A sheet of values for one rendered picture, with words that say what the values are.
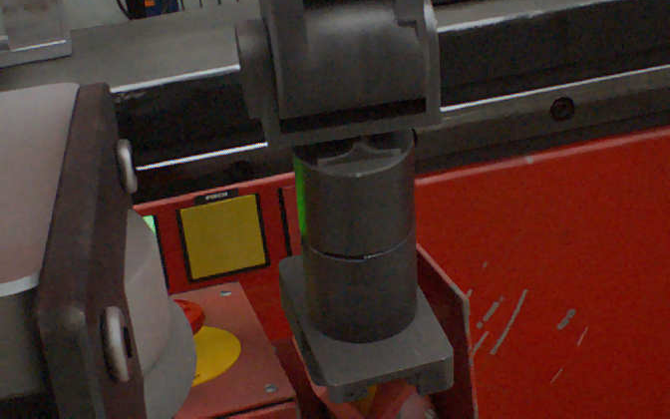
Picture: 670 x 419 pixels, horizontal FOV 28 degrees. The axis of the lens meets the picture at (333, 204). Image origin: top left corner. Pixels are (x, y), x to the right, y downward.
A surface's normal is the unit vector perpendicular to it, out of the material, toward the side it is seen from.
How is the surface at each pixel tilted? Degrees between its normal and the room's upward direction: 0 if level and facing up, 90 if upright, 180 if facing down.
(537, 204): 90
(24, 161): 0
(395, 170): 105
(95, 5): 90
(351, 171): 17
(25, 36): 90
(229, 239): 90
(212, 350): 0
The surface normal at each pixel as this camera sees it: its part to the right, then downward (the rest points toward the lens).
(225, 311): -0.13, -0.92
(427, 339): -0.06, -0.79
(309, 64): 0.13, 0.31
